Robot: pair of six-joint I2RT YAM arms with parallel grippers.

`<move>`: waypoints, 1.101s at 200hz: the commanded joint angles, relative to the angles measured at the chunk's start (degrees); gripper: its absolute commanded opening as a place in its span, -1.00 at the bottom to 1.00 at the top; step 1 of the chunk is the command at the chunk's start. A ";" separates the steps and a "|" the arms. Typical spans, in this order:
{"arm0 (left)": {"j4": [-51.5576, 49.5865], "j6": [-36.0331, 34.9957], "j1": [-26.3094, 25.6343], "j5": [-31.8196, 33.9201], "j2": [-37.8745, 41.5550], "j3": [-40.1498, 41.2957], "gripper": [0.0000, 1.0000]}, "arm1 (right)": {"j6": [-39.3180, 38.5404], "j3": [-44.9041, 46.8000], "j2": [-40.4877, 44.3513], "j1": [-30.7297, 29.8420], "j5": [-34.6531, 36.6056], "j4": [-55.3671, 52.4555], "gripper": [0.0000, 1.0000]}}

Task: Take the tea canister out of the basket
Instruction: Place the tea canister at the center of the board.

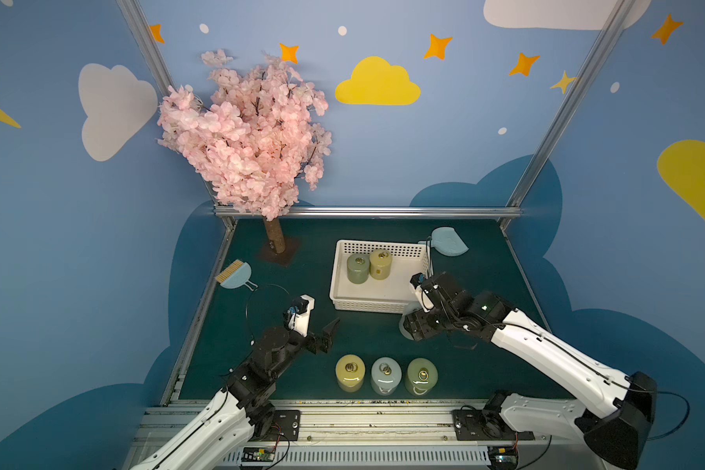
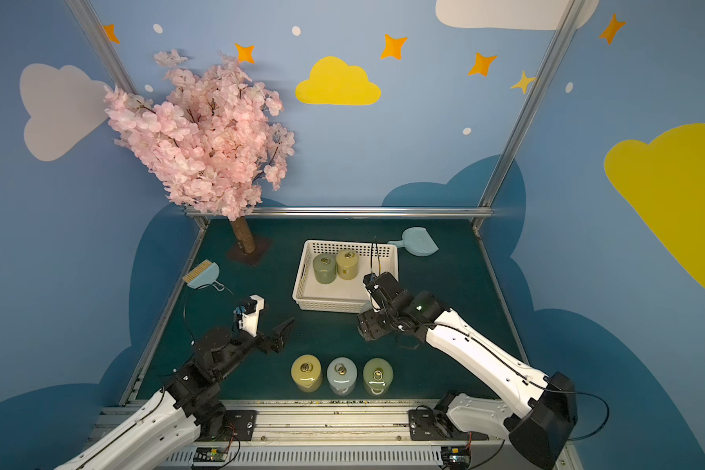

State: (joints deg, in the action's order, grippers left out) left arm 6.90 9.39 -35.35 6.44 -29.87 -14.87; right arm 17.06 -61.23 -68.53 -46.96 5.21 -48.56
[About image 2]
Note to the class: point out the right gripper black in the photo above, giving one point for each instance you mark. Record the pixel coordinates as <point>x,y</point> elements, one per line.
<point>373,308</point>

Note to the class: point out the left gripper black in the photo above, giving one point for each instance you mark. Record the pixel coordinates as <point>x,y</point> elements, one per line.
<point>264,339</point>

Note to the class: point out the olive yellow tea canister front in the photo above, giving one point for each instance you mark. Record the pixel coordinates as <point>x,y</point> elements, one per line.
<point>307,373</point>

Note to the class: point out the green tea canister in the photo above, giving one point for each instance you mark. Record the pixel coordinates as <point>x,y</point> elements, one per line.
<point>325,268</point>
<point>377,376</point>

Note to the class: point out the yellow tea canister back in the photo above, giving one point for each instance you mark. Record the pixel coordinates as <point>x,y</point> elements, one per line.
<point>347,262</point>

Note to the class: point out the white perforated plastic basket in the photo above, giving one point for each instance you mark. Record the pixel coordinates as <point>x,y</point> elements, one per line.
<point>341,295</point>

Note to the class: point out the pale blue tea canister front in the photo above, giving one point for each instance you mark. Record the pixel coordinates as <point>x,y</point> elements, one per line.
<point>342,375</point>

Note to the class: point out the green tea canister back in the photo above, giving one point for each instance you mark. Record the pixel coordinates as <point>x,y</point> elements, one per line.
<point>325,268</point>

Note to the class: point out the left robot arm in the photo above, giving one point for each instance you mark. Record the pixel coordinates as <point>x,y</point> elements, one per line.
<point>186,409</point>

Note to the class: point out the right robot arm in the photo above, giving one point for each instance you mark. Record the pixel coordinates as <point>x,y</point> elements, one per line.
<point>536,412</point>

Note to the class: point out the teal dustpan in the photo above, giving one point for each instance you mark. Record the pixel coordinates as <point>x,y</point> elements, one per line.
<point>417,241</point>

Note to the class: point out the teal hand brush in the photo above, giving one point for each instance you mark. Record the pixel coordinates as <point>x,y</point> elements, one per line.
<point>204,275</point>

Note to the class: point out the left controller board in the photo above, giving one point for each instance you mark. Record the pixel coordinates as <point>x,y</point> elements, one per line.
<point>210,457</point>

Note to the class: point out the controller board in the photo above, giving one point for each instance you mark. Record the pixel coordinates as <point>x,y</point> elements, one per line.
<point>210,457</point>
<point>455,458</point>

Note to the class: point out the right controller board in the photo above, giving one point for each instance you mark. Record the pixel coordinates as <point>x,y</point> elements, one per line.
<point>455,458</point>

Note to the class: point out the pink cherry blossom tree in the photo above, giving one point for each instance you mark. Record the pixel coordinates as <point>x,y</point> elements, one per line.
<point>210,142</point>

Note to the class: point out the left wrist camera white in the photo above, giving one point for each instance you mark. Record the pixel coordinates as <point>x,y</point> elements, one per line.
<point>247,314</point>

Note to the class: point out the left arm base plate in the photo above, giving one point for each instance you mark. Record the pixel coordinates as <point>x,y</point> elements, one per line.
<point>234,423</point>

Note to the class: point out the aluminium front rail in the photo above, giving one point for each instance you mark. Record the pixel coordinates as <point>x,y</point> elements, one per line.
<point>335,434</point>

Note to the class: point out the dark metal tree base plate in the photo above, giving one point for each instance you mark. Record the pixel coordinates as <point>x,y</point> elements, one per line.
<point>237,254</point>

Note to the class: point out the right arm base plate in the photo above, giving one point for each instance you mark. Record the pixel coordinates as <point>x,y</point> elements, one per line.
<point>426,424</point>

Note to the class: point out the back aluminium frame bar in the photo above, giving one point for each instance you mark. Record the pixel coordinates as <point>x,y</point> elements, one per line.
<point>370,213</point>

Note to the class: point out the right aluminium frame post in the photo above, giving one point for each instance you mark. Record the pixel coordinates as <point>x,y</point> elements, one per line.
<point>553,58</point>

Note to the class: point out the aluminium frame post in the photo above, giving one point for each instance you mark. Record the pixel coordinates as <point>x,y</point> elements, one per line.
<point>553,58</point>
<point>87,18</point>

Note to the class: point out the left aluminium frame post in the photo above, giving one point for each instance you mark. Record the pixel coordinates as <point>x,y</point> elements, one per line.
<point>87,18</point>

